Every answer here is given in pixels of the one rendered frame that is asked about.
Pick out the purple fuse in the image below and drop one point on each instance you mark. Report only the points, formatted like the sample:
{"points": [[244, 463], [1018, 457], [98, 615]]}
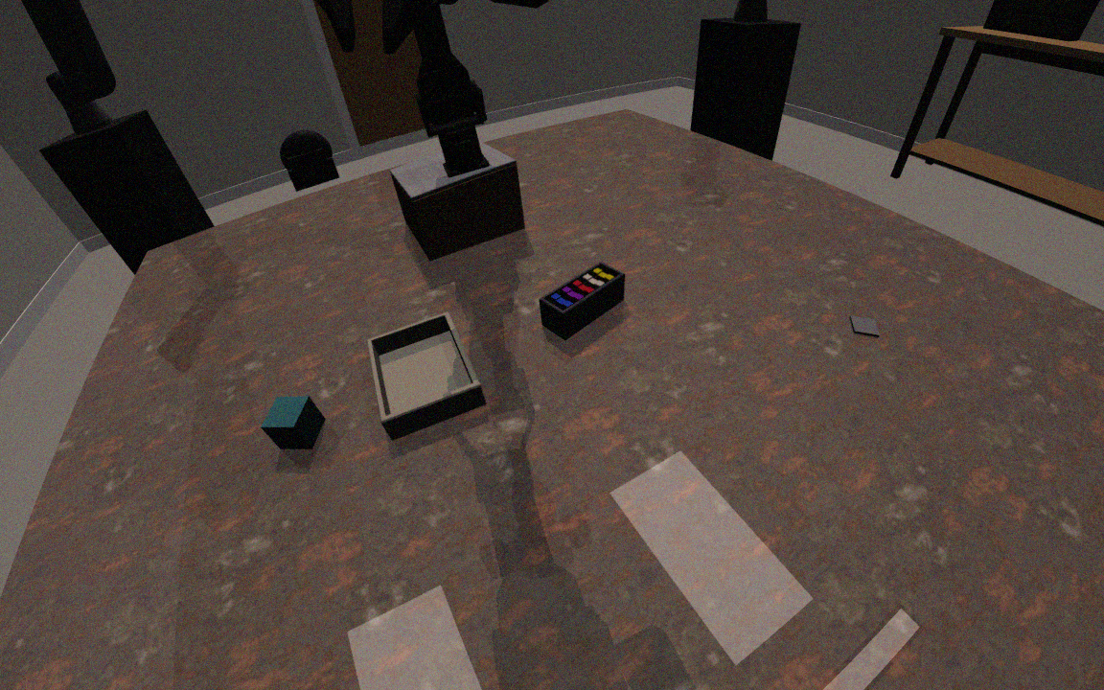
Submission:
{"points": [[570, 295]]}

